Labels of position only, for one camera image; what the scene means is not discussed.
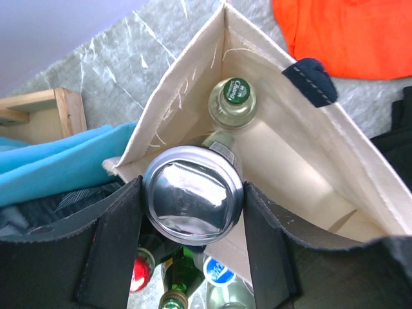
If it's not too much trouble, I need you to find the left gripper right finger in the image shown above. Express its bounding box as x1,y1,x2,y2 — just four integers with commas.
242,180,361,309

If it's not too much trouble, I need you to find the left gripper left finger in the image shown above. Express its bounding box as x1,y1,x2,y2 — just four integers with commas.
1,178,143,308

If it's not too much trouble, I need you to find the coca-cola glass bottle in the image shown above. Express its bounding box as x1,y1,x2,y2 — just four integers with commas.
129,232,182,292

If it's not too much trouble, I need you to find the pocari sweat plastic bottle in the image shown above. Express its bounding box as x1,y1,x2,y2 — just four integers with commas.
194,253,256,309

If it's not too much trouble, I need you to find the green glass bottle gold cap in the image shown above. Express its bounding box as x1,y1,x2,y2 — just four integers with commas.
158,247,205,309

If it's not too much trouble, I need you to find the cream canvas tote bag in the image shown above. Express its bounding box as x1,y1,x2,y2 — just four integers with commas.
103,3,411,294

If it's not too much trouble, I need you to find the dark soda can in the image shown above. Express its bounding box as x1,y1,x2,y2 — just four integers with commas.
142,131,244,247

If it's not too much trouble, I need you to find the teal garment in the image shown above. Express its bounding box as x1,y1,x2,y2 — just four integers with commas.
1,123,136,207

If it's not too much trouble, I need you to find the wooden tray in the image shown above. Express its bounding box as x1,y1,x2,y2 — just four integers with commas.
1,88,88,144

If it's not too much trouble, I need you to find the black cloth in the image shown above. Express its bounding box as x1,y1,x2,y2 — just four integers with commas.
371,86,411,191

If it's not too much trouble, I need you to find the far clear glass bottle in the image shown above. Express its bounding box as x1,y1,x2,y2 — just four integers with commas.
209,77,258,129

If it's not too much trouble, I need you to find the orange cloth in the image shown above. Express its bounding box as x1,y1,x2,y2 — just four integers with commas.
272,1,411,80

